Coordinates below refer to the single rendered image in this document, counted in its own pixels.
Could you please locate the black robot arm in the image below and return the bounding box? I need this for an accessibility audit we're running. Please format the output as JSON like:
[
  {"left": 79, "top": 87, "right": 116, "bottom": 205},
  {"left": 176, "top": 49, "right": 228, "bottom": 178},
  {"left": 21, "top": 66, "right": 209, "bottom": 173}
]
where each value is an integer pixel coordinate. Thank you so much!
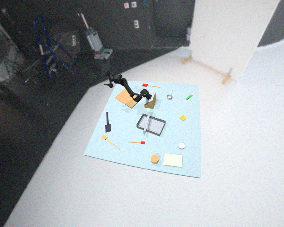
[{"left": 113, "top": 74, "right": 152, "bottom": 102}]

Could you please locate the yellow round disc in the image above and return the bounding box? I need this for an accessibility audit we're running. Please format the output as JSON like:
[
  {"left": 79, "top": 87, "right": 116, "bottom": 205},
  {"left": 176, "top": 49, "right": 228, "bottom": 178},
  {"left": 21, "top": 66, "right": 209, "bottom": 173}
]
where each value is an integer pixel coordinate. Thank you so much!
[{"left": 180, "top": 115, "right": 186, "bottom": 121}]

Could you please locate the white cylinder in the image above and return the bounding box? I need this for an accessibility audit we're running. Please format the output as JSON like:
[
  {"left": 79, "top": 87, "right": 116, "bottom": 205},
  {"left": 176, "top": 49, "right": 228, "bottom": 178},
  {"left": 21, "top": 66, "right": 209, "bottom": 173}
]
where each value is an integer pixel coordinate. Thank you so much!
[{"left": 178, "top": 143, "right": 185, "bottom": 150}]

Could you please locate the small white saucepan with long handle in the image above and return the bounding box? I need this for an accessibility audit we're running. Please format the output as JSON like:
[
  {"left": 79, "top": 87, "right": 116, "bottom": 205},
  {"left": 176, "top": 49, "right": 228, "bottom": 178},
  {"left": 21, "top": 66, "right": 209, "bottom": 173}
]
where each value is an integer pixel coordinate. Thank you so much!
[{"left": 167, "top": 93, "right": 172, "bottom": 100}]

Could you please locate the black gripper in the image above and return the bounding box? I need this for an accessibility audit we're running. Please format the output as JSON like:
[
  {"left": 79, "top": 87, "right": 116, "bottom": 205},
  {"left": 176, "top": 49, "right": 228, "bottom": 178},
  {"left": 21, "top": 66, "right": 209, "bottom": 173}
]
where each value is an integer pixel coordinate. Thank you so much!
[{"left": 102, "top": 71, "right": 115, "bottom": 88}]

